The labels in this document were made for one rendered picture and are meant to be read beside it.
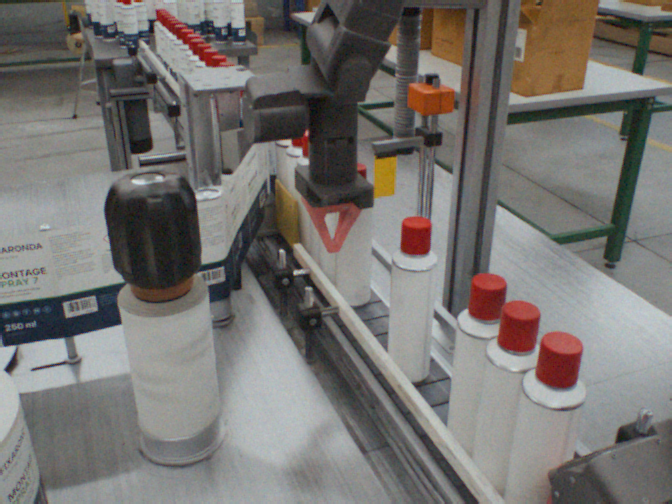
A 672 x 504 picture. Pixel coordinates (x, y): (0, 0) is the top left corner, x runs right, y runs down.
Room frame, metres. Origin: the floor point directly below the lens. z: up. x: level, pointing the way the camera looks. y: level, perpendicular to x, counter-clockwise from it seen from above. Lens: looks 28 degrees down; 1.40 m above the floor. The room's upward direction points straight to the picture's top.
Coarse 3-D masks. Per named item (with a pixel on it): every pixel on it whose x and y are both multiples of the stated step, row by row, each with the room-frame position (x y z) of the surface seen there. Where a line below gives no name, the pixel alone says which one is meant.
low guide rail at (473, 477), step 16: (304, 256) 0.91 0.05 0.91; (320, 272) 0.86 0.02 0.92; (320, 288) 0.84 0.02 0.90; (336, 304) 0.78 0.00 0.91; (352, 320) 0.73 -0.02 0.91; (368, 336) 0.70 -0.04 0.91; (368, 352) 0.68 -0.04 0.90; (384, 352) 0.66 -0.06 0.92; (384, 368) 0.64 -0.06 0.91; (400, 384) 0.60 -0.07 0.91; (416, 400) 0.58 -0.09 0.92; (416, 416) 0.57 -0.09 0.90; (432, 416) 0.55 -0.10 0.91; (432, 432) 0.54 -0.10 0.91; (448, 432) 0.53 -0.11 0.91; (448, 448) 0.51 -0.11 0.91; (464, 464) 0.48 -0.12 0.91; (464, 480) 0.48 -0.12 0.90; (480, 480) 0.46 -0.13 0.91; (480, 496) 0.45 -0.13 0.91; (496, 496) 0.44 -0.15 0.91
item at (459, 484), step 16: (288, 256) 0.98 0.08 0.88; (384, 304) 0.83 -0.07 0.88; (336, 320) 0.79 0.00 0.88; (368, 320) 0.79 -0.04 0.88; (384, 320) 0.79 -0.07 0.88; (352, 336) 0.75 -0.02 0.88; (384, 336) 0.75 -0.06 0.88; (432, 368) 0.68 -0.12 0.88; (384, 384) 0.65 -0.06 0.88; (432, 384) 0.65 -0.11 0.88; (448, 384) 0.65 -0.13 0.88; (400, 400) 0.62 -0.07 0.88; (432, 400) 0.62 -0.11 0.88; (448, 400) 0.62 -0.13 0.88; (416, 432) 0.57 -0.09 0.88; (432, 448) 0.54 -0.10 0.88; (448, 464) 0.52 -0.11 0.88; (464, 496) 0.48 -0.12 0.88
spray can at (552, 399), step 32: (544, 352) 0.44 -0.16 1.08; (576, 352) 0.43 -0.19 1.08; (544, 384) 0.43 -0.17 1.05; (576, 384) 0.44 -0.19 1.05; (544, 416) 0.42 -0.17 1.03; (576, 416) 0.42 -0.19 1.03; (512, 448) 0.45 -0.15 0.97; (544, 448) 0.42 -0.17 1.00; (512, 480) 0.44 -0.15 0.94; (544, 480) 0.42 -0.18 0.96
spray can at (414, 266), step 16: (416, 224) 0.66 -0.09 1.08; (400, 240) 0.67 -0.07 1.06; (416, 240) 0.65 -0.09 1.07; (400, 256) 0.66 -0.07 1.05; (416, 256) 0.65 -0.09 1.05; (432, 256) 0.66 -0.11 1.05; (400, 272) 0.65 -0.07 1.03; (416, 272) 0.64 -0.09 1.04; (432, 272) 0.65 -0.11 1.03; (400, 288) 0.65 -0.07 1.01; (416, 288) 0.64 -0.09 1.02; (432, 288) 0.65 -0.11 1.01; (400, 304) 0.65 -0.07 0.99; (416, 304) 0.64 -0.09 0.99; (432, 304) 0.66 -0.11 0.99; (400, 320) 0.65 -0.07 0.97; (416, 320) 0.64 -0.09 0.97; (432, 320) 0.66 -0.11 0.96; (400, 336) 0.65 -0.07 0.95; (416, 336) 0.64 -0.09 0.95; (400, 352) 0.65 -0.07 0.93; (416, 352) 0.64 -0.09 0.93; (400, 368) 0.65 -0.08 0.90; (416, 368) 0.64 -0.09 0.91; (416, 384) 0.64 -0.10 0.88
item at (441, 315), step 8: (376, 248) 0.84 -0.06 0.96; (376, 256) 0.84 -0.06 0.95; (384, 256) 0.82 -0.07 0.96; (384, 264) 0.81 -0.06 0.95; (440, 312) 0.68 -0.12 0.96; (448, 312) 0.68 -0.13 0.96; (440, 320) 0.67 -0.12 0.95; (448, 320) 0.66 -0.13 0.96; (456, 320) 0.66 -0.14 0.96; (448, 328) 0.66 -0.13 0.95; (576, 448) 0.45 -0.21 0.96; (584, 448) 0.45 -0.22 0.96; (576, 456) 0.45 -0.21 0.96
